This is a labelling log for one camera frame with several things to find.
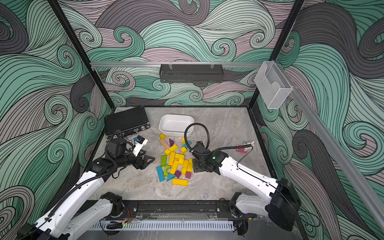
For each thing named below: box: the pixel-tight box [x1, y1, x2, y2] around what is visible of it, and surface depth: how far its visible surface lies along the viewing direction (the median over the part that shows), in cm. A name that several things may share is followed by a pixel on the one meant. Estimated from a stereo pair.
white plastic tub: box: [158, 114, 195, 137], surface depth 109 cm
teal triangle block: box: [166, 173, 176, 182], surface depth 85 cm
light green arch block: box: [163, 165, 171, 177], surface depth 87 cm
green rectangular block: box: [161, 155, 167, 167], surface depth 92 cm
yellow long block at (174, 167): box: [170, 160, 179, 175], surface depth 89 cm
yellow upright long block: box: [168, 151, 176, 166], surface depth 92 cm
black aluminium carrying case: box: [104, 106, 150, 138], surface depth 105 cm
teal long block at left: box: [156, 166, 165, 182], surface depth 86 cm
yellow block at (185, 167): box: [181, 159, 189, 176], surface depth 89 cm
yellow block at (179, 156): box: [175, 153, 185, 160], surface depth 92 cm
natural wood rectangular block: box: [159, 139, 171, 150], surface depth 100 cm
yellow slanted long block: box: [164, 144, 179, 156], surface depth 96 cm
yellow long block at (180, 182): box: [172, 178, 189, 187], surface depth 83 cm
